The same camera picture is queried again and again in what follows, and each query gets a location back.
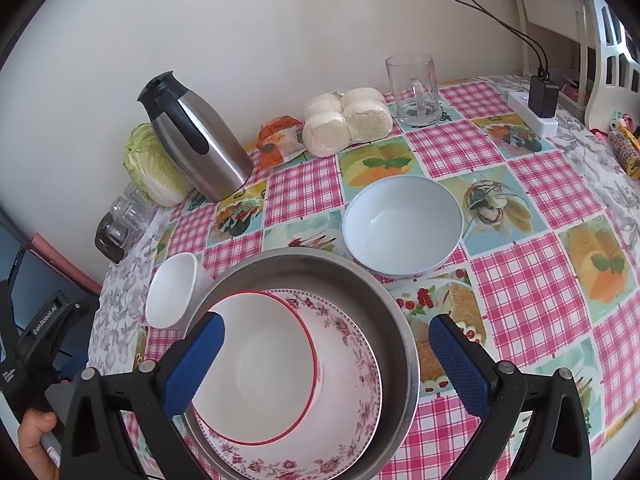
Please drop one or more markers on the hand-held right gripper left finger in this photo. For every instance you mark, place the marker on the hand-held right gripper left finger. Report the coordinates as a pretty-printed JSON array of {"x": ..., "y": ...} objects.
[{"x": 195, "y": 365}]

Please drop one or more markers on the napa cabbage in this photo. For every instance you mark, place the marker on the napa cabbage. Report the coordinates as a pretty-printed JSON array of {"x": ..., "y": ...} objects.
[{"x": 150, "y": 170}]

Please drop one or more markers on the stainless steel thermos jug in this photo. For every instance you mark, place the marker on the stainless steel thermos jug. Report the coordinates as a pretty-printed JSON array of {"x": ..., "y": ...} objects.
[{"x": 210, "y": 145}]

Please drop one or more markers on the stainless steel basin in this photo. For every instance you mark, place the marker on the stainless steel basin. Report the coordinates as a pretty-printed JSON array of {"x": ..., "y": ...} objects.
[{"x": 385, "y": 310}]

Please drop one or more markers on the white power strip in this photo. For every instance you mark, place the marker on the white power strip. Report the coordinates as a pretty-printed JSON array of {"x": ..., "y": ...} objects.
[{"x": 530, "y": 120}]

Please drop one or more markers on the clear glass mug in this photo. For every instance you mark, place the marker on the clear glass mug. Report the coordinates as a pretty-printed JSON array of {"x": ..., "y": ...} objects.
[{"x": 410, "y": 90}]

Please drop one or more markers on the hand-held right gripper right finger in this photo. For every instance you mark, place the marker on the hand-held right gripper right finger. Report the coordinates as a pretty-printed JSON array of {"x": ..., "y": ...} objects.
[{"x": 457, "y": 365}]

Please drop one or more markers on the light blue bowl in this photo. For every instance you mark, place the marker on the light blue bowl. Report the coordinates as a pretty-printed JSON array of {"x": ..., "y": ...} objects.
[{"x": 400, "y": 220}]

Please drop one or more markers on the bag of white steamed buns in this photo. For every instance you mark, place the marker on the bag of white steamed buns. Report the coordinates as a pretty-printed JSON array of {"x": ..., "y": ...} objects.
[{"x": 345, "y": 120}]

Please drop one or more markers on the glass jar with dark contents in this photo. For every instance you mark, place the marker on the glass jar with dark contents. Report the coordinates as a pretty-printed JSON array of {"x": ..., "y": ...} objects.
[{"x": 112, "y": 242}]

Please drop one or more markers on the colourful candy packet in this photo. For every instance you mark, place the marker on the colourful candy packet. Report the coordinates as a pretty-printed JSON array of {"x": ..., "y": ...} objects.
[{"x": 627, "y": 147}]

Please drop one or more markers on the plain white bowl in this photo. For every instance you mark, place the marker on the plain white bowl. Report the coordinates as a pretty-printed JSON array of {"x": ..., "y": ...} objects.
[{"x": 172, "y": 290}]

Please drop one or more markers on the clear glass jar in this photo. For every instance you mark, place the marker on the clear glass jar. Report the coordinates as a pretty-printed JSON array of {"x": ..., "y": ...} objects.
[{"x": 134, "y": 207}]

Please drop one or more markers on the person's left hand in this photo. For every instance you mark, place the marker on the person's left hand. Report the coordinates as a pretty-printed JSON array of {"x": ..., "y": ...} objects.
[{"x": 35, "y": 440}]

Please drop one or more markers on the orange snack packet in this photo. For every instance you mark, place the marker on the orange snack packet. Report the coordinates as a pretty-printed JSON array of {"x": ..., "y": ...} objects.
[{"x": 280, "y": 142}]

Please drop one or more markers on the red rimmed white bowl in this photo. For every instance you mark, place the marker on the red rimmed white bowl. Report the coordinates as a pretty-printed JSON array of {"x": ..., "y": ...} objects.
[{"x": 265, "y": 360}]

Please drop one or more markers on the cream wooden shelf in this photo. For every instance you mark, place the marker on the cream wooden shelf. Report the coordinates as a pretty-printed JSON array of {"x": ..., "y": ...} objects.
[{"x": 520, "y": 15}]

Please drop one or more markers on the floral rimmed white plate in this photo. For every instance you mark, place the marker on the floral rimmed white plate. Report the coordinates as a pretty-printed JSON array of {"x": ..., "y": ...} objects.
[{"x": 350, "y": 385}]

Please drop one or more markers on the white plastic rack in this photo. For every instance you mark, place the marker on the white plastic rack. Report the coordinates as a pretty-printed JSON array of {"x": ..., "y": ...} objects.
[{"x": 600, "y": 85}]

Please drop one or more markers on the black charger plug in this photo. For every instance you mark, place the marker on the black charger plug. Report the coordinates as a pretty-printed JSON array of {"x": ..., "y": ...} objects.
[{"x": 544, "y": 97}]

